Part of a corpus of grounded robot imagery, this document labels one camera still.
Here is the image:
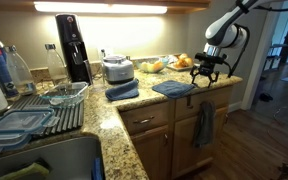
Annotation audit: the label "drawer pull handle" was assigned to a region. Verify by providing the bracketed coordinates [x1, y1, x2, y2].
[133, 116, 155, 124]

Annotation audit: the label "under-cabinet light bar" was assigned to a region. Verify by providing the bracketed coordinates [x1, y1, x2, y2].
[34, 1, 167, 14]

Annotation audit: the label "grey dish drying mat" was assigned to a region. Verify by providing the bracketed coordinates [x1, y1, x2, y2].
[10, 95, 84, 138]

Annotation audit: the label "folded blue towel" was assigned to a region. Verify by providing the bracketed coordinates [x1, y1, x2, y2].
[105, 79, 139, 101]

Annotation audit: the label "grey hanging towel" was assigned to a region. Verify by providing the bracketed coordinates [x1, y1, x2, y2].
[193, 101, 216, 148]

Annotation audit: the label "black soda maker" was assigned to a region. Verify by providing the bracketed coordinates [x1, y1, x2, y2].
[55, 14, 92, 85]

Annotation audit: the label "glass baking dish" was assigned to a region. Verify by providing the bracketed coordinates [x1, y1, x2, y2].
[39, 82, 88, 108]

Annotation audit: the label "glass fruit bowl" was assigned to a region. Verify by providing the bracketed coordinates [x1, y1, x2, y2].
[136, 58, 168, 73]

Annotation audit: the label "silver kitchen appliance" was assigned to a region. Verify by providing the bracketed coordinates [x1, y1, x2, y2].
[103, 55, 134, 84]

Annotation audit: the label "clear bottle with cap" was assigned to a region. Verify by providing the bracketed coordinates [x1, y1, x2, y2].
[45, 44, 68, 85]

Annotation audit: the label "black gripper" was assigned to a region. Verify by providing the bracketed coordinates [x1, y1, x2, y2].
[190, 53, 227, 88]

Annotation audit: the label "yellow green sponge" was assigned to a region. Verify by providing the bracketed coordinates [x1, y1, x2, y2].
[0, 162, 50, 180]

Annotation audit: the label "blue towel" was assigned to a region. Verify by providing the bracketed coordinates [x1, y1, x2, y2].
[105, 79, 139, 101]
[152, 80, 194, 99]

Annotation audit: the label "stainless steel sink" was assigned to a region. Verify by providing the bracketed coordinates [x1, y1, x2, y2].
[0, 136, 106, 180]

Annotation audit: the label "blue lidded plastic container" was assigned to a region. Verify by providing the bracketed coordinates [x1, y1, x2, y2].
[0, 108, 59, 153]

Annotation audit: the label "wooden lower cabinets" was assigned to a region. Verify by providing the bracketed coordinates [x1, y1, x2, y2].
[120, 86, 232, 180]

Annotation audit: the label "clear plastic bottle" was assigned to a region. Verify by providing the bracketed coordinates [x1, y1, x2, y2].
[4, 45, 36, 96]

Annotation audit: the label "white plate of bread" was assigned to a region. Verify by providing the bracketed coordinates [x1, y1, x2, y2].
[167, 53, 195, 71]

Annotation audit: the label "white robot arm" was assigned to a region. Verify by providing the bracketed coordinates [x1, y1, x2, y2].
[190, 0, 283, 86]

